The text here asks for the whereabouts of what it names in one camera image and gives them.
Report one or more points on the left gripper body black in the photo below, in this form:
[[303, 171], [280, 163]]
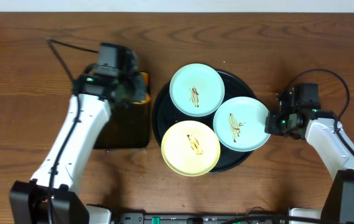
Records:
[[136, 90]]

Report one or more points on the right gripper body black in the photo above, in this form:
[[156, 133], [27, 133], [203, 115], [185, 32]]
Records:
[[280, 125]]

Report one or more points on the green and yellow sponge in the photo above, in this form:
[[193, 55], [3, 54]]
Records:
[[142, 89]]

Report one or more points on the mint green plate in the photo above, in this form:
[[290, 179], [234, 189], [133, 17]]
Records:
[[240, 122], [197, 90]]

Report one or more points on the mint green plate top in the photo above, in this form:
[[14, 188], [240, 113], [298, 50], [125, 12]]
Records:
[[197, 90]]

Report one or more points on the yellow plate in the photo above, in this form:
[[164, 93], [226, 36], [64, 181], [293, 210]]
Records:
[[190, 148]]

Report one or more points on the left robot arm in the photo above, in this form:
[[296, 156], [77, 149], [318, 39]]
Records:
[[51, 195]]

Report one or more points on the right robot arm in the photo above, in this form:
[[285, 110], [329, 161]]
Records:
[[325, 134]]

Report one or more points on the black rectangular water tray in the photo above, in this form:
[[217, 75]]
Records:
[[128, 127]]

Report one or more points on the round black tray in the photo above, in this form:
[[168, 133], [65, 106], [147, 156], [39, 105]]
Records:
[[165, 114]]

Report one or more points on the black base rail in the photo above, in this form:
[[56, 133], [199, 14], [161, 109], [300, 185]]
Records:
[[140, 218]]

